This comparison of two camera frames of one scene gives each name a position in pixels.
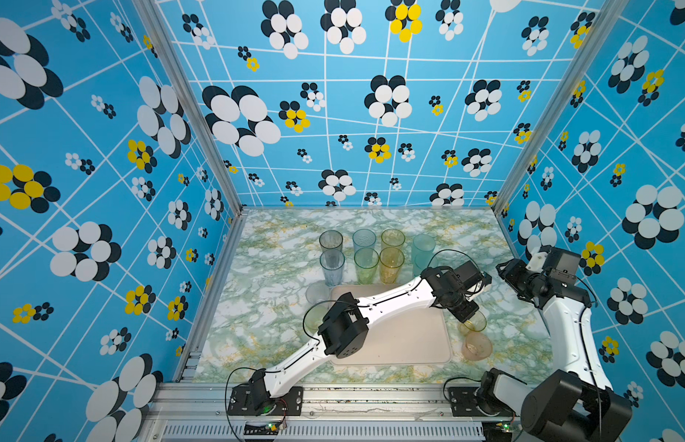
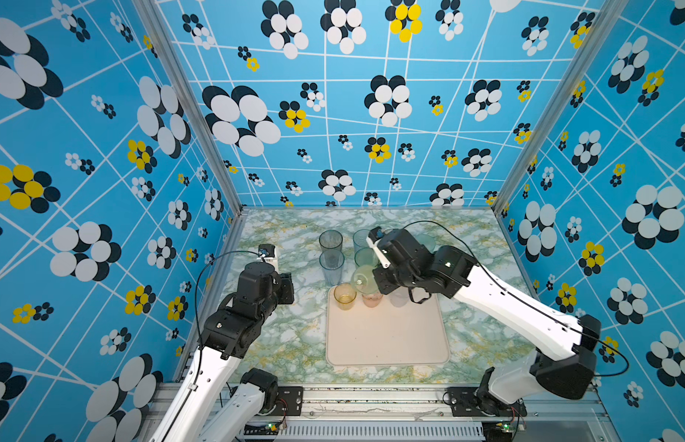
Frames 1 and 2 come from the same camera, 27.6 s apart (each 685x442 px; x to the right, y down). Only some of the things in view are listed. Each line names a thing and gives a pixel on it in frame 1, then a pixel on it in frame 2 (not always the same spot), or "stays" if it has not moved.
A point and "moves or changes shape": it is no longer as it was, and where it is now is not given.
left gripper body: x=462 y=307 → x=282 y=293
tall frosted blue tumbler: x=364 y=238 stays
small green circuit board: x=261 y=427 stays
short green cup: x=314 y=316 → x=363 y=280
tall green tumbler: x=366 y=260 stays
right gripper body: x=521 y=279 → x=389 y=279
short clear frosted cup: x=318 y=292 moves or changes shape
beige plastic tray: x=416 y=335 stays
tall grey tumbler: x=330 y=239 stays
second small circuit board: x=497 y=431 stays
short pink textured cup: x=476 y=346 moves or changes shape
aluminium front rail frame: x=330 y=412 stays
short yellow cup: x=476 y=323 → x=344 y=294
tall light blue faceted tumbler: x=332 y=262 stays
